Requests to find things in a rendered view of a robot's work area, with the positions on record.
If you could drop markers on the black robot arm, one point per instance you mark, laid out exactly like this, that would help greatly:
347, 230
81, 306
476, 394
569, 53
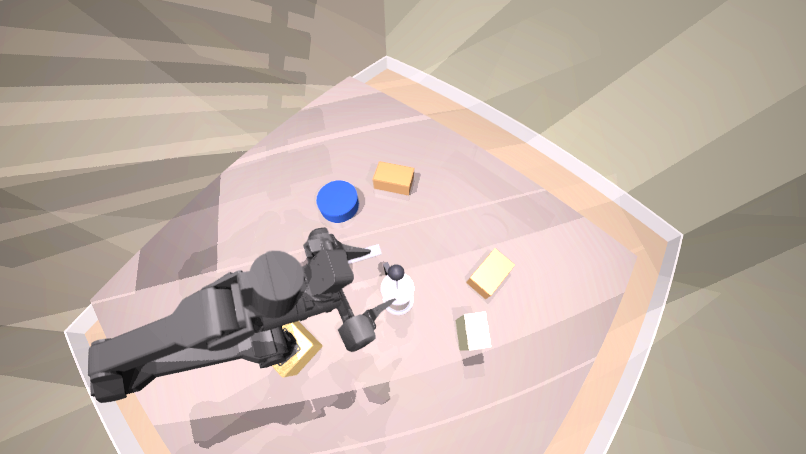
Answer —
238, 316

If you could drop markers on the white flat bar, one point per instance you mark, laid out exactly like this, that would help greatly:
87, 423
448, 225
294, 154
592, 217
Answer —
375, 251

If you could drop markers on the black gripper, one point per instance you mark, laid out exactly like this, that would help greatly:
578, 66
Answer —
356, 331

